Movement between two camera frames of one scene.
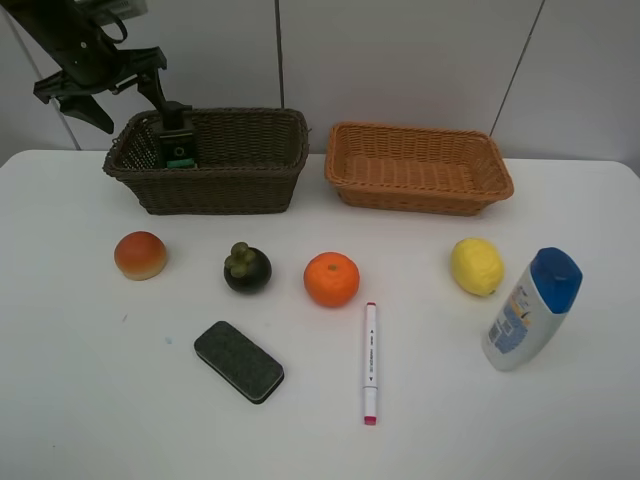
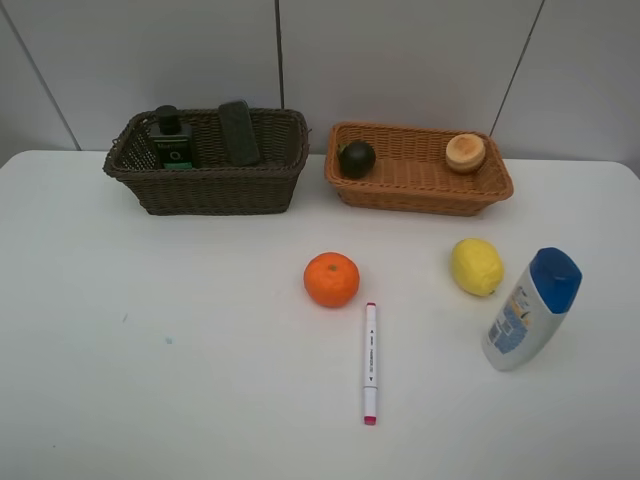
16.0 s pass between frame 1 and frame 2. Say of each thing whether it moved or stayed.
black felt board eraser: moved
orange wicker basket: stayed
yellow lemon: stayed
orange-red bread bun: moved
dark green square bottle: stayed
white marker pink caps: stayed
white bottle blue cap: stayed
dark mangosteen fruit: moved
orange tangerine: stayed
